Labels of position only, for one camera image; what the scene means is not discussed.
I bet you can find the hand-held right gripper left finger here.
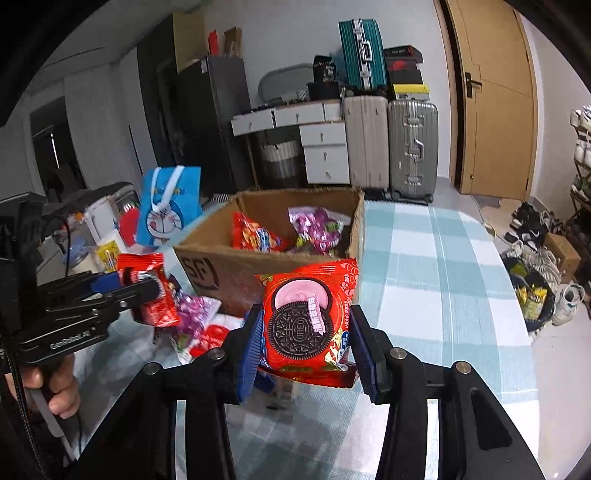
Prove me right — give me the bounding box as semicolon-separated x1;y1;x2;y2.
81;305;265;480

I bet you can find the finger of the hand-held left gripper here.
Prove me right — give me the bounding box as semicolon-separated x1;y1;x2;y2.
36;271;124;301
39;279;162;325

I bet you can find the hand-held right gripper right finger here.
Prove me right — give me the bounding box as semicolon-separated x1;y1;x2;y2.
348;304;546;480

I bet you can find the red cookie packet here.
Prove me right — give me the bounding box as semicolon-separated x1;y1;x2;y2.
255;257;360;388

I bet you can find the brown cardboard box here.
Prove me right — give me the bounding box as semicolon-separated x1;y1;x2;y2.
173;187;365;319

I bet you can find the red orange snack packet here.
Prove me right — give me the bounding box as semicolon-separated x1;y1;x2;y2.
231;211;283;252

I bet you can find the person's left hand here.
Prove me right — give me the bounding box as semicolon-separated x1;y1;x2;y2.
4;355;81;418

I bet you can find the yellow carton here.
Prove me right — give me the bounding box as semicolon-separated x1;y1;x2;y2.
95;240;122;273

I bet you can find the red round object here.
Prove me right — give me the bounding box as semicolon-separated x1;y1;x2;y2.
117;208;141;247

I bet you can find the white kettle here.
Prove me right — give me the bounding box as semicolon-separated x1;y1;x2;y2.
85;196;118;243

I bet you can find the blue cartoon gift bag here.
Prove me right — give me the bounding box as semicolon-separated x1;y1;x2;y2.
136;165;202;247

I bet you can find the white curtain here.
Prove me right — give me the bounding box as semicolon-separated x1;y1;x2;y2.
65;69;144;190

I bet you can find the black trash bag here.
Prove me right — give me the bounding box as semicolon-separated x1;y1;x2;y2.
501;256;555;333

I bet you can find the black fridge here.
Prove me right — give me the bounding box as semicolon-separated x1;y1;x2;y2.
178;55;252;195

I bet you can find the dark tall cabinet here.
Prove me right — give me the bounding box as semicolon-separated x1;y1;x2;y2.
137;13;208;185

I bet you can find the wicker basket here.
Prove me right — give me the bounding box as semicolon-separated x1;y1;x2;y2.
259;138;301;176

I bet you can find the white drawer desk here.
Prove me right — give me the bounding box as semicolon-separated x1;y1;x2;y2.
231;99;351;185

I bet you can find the silver suitcase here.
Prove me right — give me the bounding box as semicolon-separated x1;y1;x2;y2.
388;99;439;204

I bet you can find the beige suitcase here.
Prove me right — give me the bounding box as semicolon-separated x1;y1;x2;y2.
342;95;389;189

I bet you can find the pile of assorted shoes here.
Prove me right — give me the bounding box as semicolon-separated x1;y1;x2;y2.
501;200;587;326

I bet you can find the small cardboard box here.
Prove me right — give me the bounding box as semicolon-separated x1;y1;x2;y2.
542;232;581;278

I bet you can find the grey oval panel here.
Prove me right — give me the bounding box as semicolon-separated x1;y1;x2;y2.
257;64;315;104

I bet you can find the black round bin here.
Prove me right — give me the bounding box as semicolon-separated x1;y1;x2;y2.
307;82;341;101

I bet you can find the wooden shoe rack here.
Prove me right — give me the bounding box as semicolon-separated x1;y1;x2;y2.
568;106;591;319

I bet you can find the yellow black shoe box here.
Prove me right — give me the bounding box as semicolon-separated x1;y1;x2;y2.
392;83;430;101

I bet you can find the brown cardboard piece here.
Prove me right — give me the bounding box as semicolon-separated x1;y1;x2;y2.
224;27;243;58

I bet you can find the wooden door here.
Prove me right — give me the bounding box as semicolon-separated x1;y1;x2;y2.
445;0;539;199

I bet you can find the plain black shoe box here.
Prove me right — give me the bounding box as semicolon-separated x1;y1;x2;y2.
388;69;424;86

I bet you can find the black paper bag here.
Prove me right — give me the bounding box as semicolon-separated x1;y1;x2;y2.
313;54;338;84

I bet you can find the teal suitcase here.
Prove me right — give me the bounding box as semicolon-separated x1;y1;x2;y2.
338;18;385;90

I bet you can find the black red label shoe box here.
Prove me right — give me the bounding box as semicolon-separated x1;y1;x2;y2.
384;45;423;63

